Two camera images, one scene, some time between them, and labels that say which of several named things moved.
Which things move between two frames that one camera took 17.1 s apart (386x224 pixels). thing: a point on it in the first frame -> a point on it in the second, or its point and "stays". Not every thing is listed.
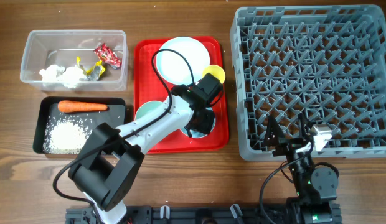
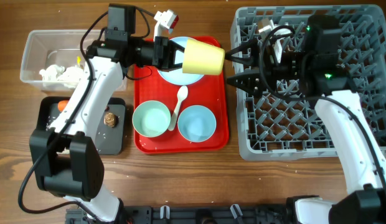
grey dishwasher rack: (333, 63) stays
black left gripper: (208, 124) -> (164, 48)
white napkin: (71, 76) stays
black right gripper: (287, 144) -> (258, 88)
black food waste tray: (48, 111) stays
